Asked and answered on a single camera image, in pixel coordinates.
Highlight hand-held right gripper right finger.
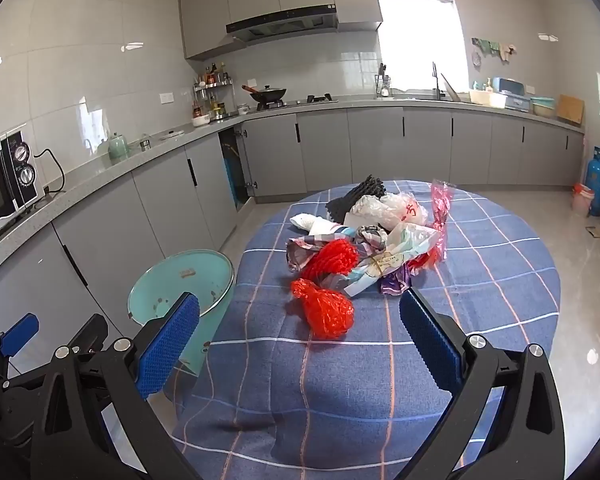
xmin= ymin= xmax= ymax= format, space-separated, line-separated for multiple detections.
xmin=399 ymin=285 xmax=568 ymax=480

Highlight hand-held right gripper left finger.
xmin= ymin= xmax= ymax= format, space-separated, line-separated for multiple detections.
xmin=32 ymin=291 xmax=203 ymax=480

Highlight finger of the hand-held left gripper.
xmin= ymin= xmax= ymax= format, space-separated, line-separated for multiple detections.
xmin=55 ymin=313 xmax=110 ymax=361
xmin=0 ymin=312 xmax=41 ymax=386

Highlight purple plastic wrapper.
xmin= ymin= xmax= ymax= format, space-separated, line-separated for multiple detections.
xmin=378 ymin=262 xmax=414 ymax=296

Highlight teal enamel bin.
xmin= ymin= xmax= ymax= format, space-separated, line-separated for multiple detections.
xmin=126 ymin=249 xmax=237 ymax=376

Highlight pale printed plastic bag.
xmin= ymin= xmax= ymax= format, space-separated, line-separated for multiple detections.
xmin=342 ymin=222 xmax=438 ymax=298

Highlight red mesh net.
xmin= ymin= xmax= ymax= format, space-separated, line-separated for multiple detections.
xmin=300 ymin=238 xmax=358 ymax=286

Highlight clear plastic bag red print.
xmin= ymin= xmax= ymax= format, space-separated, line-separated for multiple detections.
xmin=382 ymin=192 xmax=429 ymax=233

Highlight pink cellophane wrapper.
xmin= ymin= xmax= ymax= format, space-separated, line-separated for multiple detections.
xmin=427 ymin=178 xmax=456 ymax=263

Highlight white paper sheet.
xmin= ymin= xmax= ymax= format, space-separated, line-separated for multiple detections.
xmin=344 ymin=211 xmax=377 ymax=229

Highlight white plastic bag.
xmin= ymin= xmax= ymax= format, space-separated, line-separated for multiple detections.
xmin=350 ymin=194 xmax=396 ymax=227

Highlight patterned plastic wrapper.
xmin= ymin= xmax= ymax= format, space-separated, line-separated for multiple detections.
xmin=286 ymin=237 xmax=331 ymax=273

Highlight black foam net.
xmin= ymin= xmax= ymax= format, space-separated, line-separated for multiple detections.
xmin=326 ymin=175 xmax=387 ymax=223

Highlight round table with blue cloth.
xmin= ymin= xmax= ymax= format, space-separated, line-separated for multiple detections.
xmin=170 ymin=179 xmax=562 ymax=480

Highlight black silver microwave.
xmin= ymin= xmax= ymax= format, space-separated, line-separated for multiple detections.
xmin=0 ymin=130 xmax=46 ymax=256

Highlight blue canister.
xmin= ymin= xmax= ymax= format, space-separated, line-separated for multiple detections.
xmin=223 ymin=157 xmax=246 ymax=206

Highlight green ceramic teapot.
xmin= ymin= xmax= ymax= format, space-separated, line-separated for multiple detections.
xmin=107 ymin=132 xmax=131 ymax=161

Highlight grey base cabinets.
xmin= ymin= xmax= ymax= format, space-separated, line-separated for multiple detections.
xmin=0 ymin=97 xmax=587 ymax=376

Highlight pink bucket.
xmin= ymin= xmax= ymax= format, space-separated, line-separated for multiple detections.
xmin=572 ymin=183 xmax=595 ymax=217

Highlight blue gas cylinder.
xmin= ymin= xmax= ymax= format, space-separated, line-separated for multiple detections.
xmin=586 ymin=145 xmax=600 ymax=217

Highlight white plastic basin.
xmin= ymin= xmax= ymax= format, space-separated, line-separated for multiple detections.
xmin=469 ymin=89 xmax=508 ymax=109

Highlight leaning metal tray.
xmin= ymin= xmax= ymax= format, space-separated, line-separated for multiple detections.
xmin=440 ymin=72 xmax=462 ymax=103

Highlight metal spice rack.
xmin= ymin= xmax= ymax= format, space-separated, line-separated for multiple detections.
xmin=192 ymin=62 xmax=232 ymax=121

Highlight blue bread box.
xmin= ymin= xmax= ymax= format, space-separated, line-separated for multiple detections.
xmin=492 ymin=77 xmax=533 ymax=111

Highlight utensil rack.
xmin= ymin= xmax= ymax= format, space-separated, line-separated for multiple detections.
xmin=375 ymin=63 xmax=393 ymax=98

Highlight black wok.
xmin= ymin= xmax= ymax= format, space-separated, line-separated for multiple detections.
xmin=241 ymin=84 xmax=287 ymax=106

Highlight wooden cutting board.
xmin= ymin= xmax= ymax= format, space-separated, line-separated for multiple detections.
xmin=556 ymin=94 xmax=585 ymax=125

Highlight gas stove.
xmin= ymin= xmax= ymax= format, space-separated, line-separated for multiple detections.
xmin=252 ymin=93 xmax=339 ymax=111

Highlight hanging cloths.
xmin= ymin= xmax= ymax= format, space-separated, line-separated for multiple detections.
xmin=471 ymin=37 xmax=518 ymax=66

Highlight grey upper cabinets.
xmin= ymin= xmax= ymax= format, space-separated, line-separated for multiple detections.
xmin=177 ymin=0 xmax=385 ymax=60

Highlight black range hood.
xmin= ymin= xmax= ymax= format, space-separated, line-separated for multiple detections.
xmin=225 ymin=4 xmax=339 ymax=43

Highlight black power cable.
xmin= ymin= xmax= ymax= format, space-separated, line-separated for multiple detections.
xmin=32 ymin=148 xmax=67 ymax=206

